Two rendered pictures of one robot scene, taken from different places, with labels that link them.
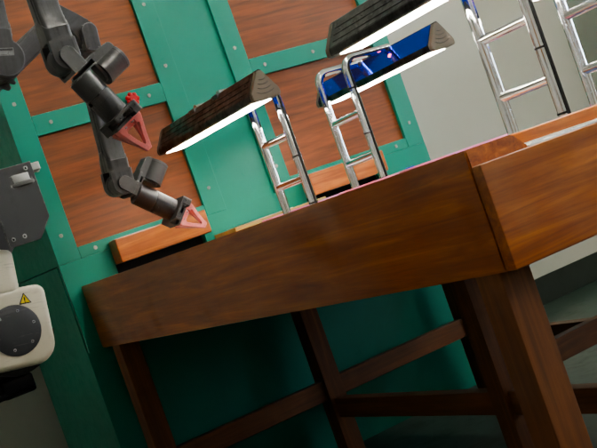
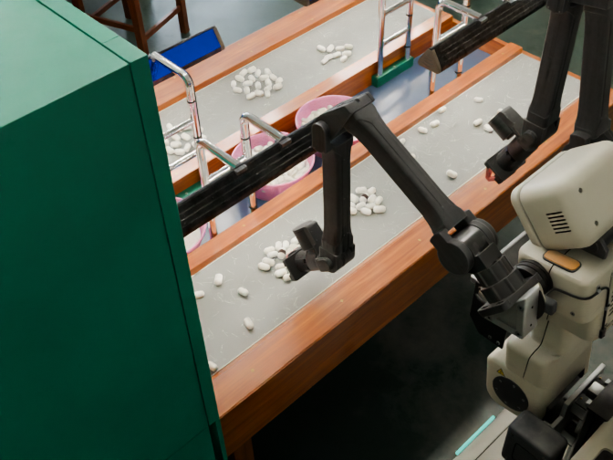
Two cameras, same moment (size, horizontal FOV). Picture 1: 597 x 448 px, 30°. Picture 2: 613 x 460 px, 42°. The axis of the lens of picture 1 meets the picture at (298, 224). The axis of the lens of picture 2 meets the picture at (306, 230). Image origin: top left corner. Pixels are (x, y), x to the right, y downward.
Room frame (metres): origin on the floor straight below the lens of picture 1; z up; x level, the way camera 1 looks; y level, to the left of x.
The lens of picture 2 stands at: (3.14, 1.66, 2.40)
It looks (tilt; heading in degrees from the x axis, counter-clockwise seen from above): 45 degrees down; 258
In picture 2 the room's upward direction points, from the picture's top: 2 degrees counter-clockwise
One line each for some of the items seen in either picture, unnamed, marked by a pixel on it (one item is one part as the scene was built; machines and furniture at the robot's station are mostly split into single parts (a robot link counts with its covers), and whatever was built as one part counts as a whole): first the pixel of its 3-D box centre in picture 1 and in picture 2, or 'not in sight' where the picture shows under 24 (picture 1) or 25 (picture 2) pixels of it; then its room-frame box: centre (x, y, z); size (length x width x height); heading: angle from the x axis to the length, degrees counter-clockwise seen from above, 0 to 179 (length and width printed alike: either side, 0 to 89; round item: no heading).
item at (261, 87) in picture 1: (210, 115); (260, 164); (2.92, 0.12, 1.08); 0.62 x 0.08 x 0.07; 30
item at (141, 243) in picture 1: (160, 236); not in sight; (3.27, 0.39, 0.83); 0.30 x 0.06 x 0.07; 120
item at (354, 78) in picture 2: not in sight; (277, 127); (2.77, -0.48, 0.71); 1.81 x 0.06 x 0.11; 30
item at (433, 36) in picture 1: (377, 67); (133, 76); (3.20, -0.36, 1.08); 0.62 x 0.08 x 0.07; 30
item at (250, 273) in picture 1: (247, 273); (438, 240); (2.41, 0.14, 0.67); 1.81 x 0.12 x 0.19; 30
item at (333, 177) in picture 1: (344, 173); not in sight; (3.61, -0.20, 0.83); 0.30 x 0.06 x 0.07; 120
